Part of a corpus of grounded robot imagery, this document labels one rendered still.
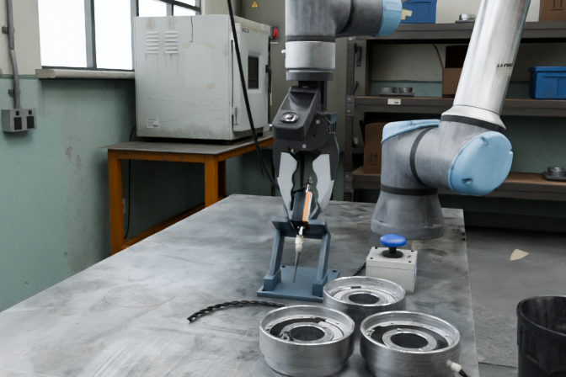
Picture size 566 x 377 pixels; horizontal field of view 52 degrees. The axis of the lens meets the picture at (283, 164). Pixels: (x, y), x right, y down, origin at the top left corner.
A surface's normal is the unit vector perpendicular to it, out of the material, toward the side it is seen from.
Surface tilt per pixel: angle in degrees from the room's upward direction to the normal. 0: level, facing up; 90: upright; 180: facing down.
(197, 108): 90
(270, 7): 90
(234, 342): 0
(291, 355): 90
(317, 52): 90
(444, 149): 73
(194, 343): 0
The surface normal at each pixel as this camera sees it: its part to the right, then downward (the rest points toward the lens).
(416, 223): -0.02, -0.16
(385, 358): -0.62, 0.11
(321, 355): 0.24, 0.14
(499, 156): 0.47, 0.26
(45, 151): 0.96, 0.05
